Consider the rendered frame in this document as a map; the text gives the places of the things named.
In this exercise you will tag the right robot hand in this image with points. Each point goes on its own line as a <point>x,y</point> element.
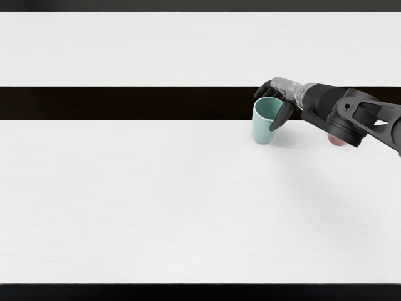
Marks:
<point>286,91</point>

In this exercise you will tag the teal cup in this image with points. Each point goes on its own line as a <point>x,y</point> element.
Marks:
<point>262,125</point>

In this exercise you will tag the pink cup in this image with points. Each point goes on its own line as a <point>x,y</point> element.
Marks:
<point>336,142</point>

